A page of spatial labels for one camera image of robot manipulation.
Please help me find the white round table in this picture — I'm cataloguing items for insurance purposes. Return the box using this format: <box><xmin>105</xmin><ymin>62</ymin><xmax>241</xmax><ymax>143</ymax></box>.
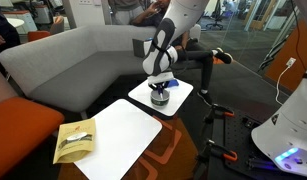
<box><xmin>6</xmin><ymin>17</ymin><xmax>26</xmax><ymax>30</ymax></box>

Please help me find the orange and beige sofa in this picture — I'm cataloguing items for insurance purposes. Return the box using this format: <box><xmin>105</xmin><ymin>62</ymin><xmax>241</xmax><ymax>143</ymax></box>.
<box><xmin>0</xmin><ymin>64</ymin><xmax>66</xmax><ymax>180</ymax></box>

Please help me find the seated person in black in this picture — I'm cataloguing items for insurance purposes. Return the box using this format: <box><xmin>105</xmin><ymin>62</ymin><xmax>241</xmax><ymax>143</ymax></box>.
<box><xmin>131</xmin><ymin>0</ymin><xmax>233</xmax><ymax>107</ymax></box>

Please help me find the black office chair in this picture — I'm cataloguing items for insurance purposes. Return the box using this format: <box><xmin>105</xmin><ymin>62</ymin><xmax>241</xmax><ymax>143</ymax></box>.
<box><xmin>206</xmin><ymin>0</ymin><xmax>227</xmax><ymax>31</ymax></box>

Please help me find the blue cloth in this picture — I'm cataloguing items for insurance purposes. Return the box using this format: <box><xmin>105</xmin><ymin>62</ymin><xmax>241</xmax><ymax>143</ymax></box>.
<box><xmin>167</xmin><ymin>79</ymin><xmax>179</xmax><ymax>89</ymax></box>

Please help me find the grey corner sofa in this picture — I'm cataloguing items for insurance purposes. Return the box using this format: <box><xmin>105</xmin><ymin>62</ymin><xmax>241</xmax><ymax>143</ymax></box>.
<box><xmin>0</xmin><ymin>23</ymin><xmax>202</xmax><ymax>113</ymax></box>

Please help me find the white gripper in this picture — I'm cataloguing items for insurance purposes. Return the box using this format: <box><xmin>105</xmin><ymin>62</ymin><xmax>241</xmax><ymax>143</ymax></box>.
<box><xmin>147</xmin><ymin>71</ymin><xmax>176</xmax><ymax>94</ymax></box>

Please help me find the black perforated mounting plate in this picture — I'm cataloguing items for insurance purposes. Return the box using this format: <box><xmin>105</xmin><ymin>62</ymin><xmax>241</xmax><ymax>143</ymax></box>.
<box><xmin>207</xmin><ymin>108</ymin><xmax>307</xmax><ymax>180</ymax></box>

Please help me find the white green-banded mug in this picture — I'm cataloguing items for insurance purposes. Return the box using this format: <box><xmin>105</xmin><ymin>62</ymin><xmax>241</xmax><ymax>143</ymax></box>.
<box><xmin>150</xmin><ymin>88</ymin><xmax>171</xmax><ymax>108</ymax></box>

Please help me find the standing person in grey trousers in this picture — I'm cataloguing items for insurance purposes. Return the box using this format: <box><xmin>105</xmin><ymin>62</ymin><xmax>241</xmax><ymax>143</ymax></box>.
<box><xmin>107</xmin><ymin>0</ymin><xmax>146</xmax><ymax>26</ymax></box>

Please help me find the white power cable with plug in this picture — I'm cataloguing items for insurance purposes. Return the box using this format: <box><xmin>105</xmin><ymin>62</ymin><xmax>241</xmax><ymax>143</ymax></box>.
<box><xmin>275</xmin><ymin>57</ymin><xmax>297</xmax><ymax>106</ymax></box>

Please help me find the yellow paper packet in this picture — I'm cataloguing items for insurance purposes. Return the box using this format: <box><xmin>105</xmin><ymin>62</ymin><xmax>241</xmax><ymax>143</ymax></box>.
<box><xmin>52</xmin><ymin>118</ymin><xmax>97</xmax><ymax>165</ymax></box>

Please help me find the standing person in dark clothes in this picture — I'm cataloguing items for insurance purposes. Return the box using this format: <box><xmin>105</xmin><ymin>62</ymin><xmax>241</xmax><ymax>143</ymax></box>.
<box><xmin>0</xmin><ymin>0</ymin><xmax>21</xmax><ymax>69</ymax></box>

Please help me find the blue pen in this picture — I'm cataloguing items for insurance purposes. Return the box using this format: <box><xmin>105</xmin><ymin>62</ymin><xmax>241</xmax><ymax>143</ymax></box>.
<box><xmin>157</xmin><ymin>84</ymin><xmax>164</xmax><ymax>100</ymax></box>

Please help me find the white side table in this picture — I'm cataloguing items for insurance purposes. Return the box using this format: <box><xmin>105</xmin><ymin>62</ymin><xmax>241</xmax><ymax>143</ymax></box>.
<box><xmin>73</xmin><ymin>98</ymin><xmax>163</xmax><ymax>180</ymax></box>
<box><xmin>127</xmin><ymin>78</ymin><xmax>194</xmax><ymax>118</ymax></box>

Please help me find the black orange-tipped clamp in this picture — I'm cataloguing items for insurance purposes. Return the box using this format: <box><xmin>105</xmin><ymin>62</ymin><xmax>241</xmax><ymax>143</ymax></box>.
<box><xmin>197</xmin><ymin>139</ymin><xmax>238</xmax><ymax>168</ymax></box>
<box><xmin>203</xmin><ymin>103</ymin><xmax>236</xmax><ymax>125</ymax></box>

